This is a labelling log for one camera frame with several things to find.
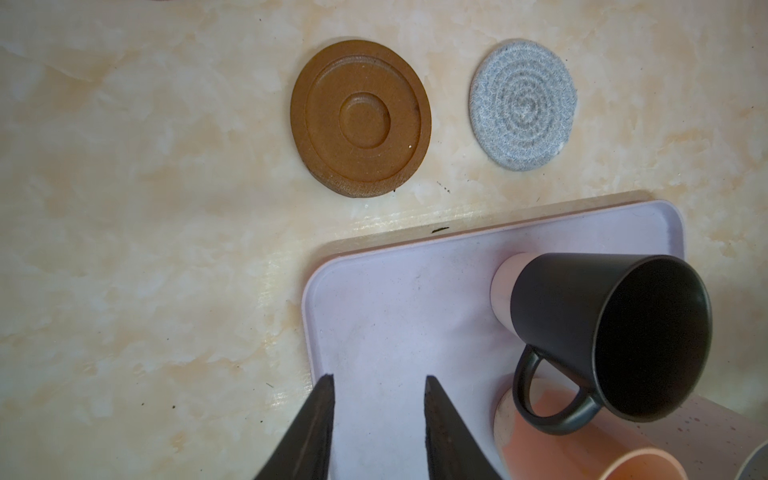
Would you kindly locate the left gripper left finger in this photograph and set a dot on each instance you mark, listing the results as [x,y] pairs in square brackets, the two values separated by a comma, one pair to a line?
[305,449]

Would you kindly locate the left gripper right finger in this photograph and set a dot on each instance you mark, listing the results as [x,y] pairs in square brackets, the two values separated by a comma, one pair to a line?
[452,452]

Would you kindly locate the brown round coaster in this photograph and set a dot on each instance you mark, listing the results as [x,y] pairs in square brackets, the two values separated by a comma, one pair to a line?
[360,118]

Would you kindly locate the grey round knitted coaster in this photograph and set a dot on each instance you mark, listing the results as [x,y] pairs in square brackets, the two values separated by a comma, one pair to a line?
[522,104]

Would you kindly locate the white mug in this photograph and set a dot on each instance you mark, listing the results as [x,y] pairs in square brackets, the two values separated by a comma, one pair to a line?
[711,441]

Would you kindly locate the lavender silicone tray mat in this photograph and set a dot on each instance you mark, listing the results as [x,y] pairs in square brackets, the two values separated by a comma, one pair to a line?
[381,321]

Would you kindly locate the orange mug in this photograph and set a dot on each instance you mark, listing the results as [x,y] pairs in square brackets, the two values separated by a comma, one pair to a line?
[606,448]

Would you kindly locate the black mug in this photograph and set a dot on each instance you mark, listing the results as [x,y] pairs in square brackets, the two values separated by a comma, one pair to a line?
[633,332]

